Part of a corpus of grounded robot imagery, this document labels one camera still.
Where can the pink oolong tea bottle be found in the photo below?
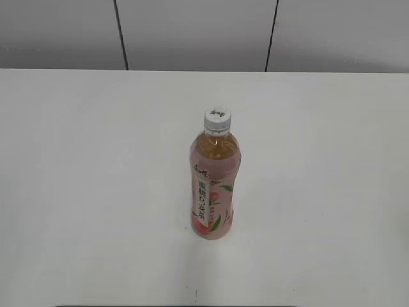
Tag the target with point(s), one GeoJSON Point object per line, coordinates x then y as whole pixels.
{"type": "Point", "coordinates": [214, 165]}

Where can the white bottle cap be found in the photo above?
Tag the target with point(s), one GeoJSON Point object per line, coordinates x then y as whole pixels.
{"type": "Point", "coordinates": [217, 119]}

